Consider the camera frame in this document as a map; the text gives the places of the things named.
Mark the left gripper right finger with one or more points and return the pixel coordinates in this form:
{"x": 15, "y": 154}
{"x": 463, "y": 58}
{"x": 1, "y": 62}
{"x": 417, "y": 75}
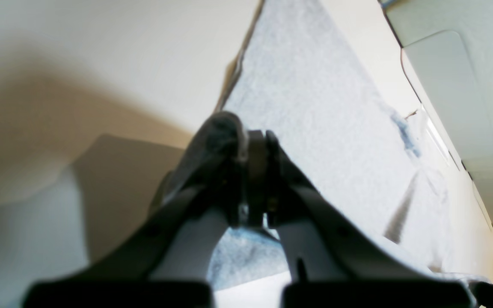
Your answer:
{"x": 331, "y": 262}

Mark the grey T-shirt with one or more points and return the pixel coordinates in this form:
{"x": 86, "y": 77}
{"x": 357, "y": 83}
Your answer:
{"x": 297, "y": 76}

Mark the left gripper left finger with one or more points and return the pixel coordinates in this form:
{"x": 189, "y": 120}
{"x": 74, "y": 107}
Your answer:
{"x": 165, "y": 262}

